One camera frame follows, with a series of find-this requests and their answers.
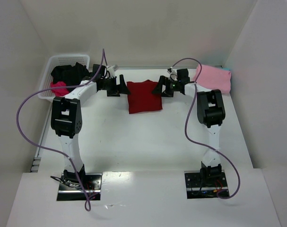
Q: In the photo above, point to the white plastic basket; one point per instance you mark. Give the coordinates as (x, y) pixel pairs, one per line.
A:
(59, 60)

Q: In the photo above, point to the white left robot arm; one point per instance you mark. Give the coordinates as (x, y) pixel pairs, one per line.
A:
(66, 121)

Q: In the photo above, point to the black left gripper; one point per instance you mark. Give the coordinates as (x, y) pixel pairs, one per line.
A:
(112, 85)

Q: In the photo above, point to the folded pink t shirt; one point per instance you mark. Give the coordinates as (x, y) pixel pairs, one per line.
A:
(213, 78)

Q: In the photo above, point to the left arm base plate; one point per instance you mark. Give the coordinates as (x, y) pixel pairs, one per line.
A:
(71, 190)

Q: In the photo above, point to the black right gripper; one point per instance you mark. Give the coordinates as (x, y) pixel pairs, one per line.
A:
(168, 87)

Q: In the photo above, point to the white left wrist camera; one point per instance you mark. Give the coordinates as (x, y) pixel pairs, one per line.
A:
(111, 71)

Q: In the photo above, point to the magenta t shirt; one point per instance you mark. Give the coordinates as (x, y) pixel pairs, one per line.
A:
(59, 88)

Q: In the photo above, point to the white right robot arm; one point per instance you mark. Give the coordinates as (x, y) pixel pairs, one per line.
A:
(210, 113)

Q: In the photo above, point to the black t shirt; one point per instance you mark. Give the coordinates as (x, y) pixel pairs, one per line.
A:
(72, 75)

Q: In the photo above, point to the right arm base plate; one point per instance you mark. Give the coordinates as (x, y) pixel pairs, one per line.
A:
(196, 189)

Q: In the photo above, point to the dark red t shirt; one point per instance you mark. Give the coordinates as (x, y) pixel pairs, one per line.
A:
(141, 99)

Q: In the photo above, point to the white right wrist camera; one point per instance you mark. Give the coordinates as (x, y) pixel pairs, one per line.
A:
(172, 74)

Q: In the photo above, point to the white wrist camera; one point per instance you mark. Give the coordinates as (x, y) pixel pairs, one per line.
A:
(111, 71)
(172, 74)

